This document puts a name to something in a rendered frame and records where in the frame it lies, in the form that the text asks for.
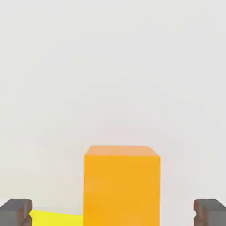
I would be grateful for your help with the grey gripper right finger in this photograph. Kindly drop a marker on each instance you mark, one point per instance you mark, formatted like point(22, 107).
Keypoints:
point(213, 214)

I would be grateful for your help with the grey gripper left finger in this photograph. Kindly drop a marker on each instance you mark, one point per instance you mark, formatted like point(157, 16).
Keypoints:
point(12, 213)

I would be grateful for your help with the large yellow box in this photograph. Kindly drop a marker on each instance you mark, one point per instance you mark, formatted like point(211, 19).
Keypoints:
point(56, 219)

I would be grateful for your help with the large orange box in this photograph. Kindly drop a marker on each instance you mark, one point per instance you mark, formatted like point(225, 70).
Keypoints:
point(121, 187)

